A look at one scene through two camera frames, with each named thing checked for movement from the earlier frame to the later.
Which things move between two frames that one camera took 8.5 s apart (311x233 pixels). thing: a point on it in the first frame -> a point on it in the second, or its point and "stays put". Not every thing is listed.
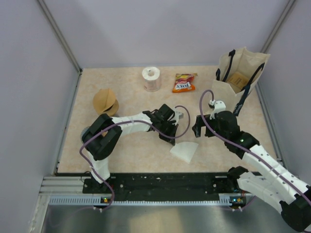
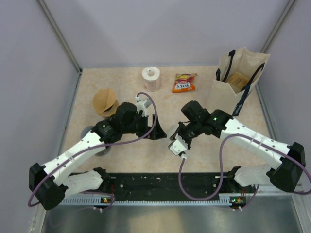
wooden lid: (104, 99) stays put
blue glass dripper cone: (84, 130) stays put
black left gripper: (173, 128) -> (157, 133)
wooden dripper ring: (112, 111) stays put
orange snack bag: (184, 82) stays put
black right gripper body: (214, 124) -> (188, 132)
